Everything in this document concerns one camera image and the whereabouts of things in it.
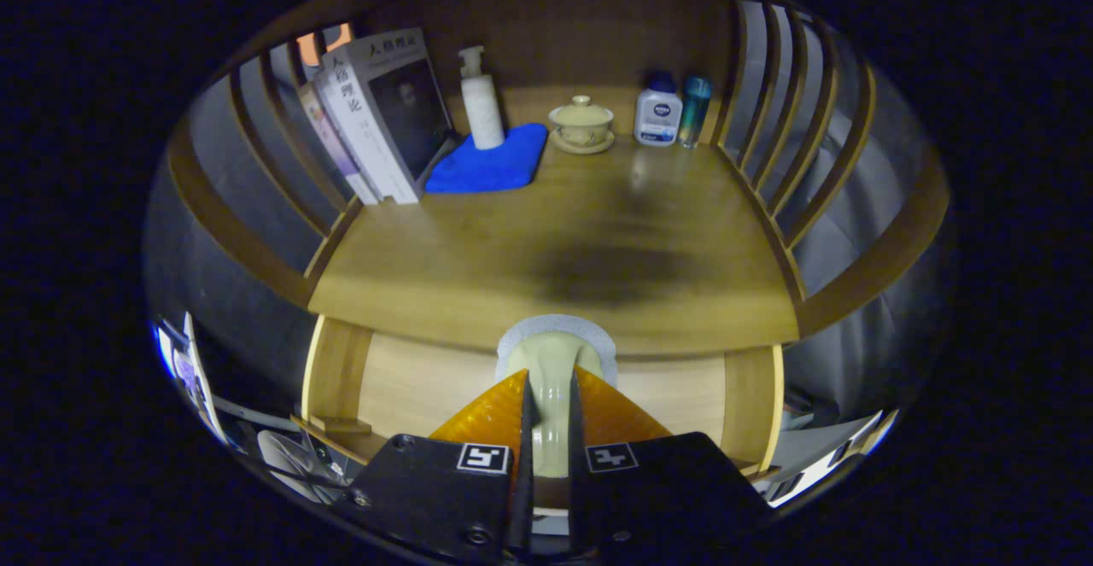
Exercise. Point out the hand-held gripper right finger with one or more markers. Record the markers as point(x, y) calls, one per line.
point(666, 489)

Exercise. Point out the thin white book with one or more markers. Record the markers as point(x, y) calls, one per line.
point(346, 148)

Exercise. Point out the wooden countertop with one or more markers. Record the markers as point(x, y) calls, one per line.
point(512, 242)

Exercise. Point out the large white book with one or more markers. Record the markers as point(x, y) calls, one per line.
point(401, 113)

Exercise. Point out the blue folded cloth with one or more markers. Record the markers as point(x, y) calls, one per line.
point(487, 165)

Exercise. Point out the teal bottle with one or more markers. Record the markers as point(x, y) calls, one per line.
point(694, 113)

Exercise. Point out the beige lidded tea cup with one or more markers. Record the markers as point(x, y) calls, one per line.
point(581, 122)

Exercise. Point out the wooden cabinet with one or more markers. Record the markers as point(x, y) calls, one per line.
point(555, 28)

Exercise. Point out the white lotion bottle blue cap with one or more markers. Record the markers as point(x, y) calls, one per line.
point(657, 118)

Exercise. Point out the wooden drawer with black knob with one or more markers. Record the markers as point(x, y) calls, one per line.
point(410, 378)

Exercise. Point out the white pump bottle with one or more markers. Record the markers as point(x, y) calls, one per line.
point(482, 109)

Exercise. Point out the thin purple book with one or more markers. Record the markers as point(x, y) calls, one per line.
point(329, 143)

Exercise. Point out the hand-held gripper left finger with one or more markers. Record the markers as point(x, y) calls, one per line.
point(435, 489)

